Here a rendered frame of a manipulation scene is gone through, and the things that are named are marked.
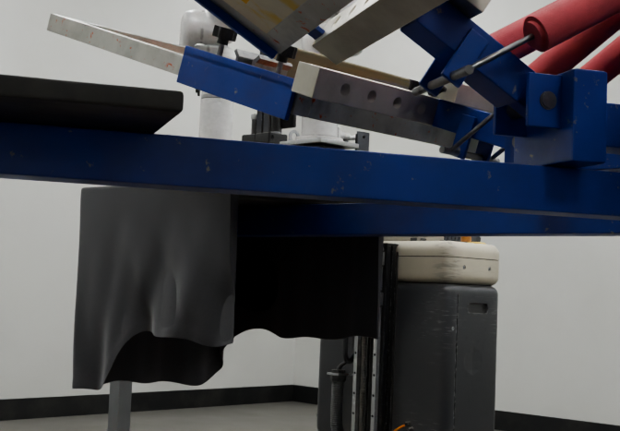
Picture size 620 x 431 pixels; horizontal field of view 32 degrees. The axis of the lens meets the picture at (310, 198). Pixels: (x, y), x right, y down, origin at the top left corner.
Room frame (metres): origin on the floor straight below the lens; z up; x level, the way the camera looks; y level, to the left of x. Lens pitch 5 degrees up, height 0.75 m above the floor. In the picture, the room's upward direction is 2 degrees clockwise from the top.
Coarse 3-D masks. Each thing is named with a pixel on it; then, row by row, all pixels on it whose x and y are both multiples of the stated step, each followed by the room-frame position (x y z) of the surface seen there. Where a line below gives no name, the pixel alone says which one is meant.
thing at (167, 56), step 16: (64, 32) 2.25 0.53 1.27; (80, 32) 2.21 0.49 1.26; (96, 32) 2.17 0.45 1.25; (112, 32) 2.14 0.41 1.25; (128, 32) 2.43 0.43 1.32; (112, 48) 2.13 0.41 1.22; (128, 48) 2.09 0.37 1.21; (144, 48) 2.06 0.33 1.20; (160, 48) 2.03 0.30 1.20; (176, 48) 2.50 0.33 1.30; (160, 64) 2.03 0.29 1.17; (176, 64) 1.99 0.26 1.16; (304, 96) 1.79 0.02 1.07; (304, 112) 1.80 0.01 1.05; (320, 112) 1.83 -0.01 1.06; (336, 112) 1.85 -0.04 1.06; (352, 112) 1.88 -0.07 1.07; (368, 112) 1.91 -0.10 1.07; (368, 128) 1.93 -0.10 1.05; (384, 128) 1.96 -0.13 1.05; (400, 128) 1.99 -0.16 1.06; (416, 128) 2.02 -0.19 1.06; (432, 128) 2.05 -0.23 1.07; (448, 144) 2.10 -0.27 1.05
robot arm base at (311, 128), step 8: (304, 120) 2.79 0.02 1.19; (312, 120) 2.77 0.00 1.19; (304, 128) 2.78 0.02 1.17; (312, 128) 2.77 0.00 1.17; (320, 128) 2.76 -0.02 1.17; (328, 128) 2.77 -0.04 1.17; (336, 128) 2.79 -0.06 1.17; (304, 136) 2.76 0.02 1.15; (312, 136) 2.75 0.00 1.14; (320, 136) 2.75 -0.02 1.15; (328, 136) 2.77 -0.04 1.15; (336, 136) 2.79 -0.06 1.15; (344, 136) 2.85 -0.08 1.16
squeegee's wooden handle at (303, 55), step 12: (288, 60) 1.97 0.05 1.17; (300, 60) 1.99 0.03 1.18; (312, 60) 2.01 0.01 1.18; (324, 60) 2.04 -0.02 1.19; (288, 72) 1.98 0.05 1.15; (348, 72) 2.09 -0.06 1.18; (360, 72) 2.12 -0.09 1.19; (372, 72) 2.14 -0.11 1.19; (384, 72) 2.17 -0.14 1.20; (396, 84) 2.20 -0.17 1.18; (408, 84) 2.23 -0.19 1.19
